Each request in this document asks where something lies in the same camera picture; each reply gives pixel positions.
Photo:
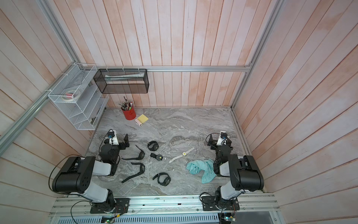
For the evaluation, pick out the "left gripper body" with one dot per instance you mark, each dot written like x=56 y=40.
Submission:
x=117 y=149

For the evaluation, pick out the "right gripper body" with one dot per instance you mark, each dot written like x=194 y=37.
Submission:
x=215 y=147

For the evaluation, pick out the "teal microfiber cloth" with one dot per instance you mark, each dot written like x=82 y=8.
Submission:
x=196 y=166

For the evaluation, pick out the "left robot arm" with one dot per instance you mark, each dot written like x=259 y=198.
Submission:
x=74 y=178

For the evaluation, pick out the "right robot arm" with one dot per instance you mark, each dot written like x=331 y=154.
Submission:
x=243 y=171

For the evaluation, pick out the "red pen holder cup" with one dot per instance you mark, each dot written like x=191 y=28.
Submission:
x=130 y=114

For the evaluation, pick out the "yellow sticky note pad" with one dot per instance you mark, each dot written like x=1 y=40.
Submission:
x=142 y=119

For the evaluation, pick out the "tape roll on shelf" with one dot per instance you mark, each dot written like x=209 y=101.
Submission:
x=70 y=96

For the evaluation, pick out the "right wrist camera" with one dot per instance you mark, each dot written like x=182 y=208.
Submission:
x=223 y=139

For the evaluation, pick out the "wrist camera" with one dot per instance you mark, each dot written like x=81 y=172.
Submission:
x=223 y=139
x=112 y=137

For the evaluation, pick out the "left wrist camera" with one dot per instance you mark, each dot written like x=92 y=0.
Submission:
x=112 y=137

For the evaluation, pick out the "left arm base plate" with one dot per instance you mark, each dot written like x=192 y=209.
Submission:
x=115 y=205

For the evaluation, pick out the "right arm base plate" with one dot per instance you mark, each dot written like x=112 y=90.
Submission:
x=213 y=203

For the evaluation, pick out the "black mesh wall basket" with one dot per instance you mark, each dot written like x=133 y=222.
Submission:
x=114 y=81

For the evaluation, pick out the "aluminium front rail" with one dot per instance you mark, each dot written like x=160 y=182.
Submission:
x=147 y=205

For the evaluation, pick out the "white wire wall shelf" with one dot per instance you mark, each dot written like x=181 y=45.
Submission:
x=85 y=113

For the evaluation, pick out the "aluminium wall frame rail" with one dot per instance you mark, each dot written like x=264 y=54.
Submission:
x=180 y=42

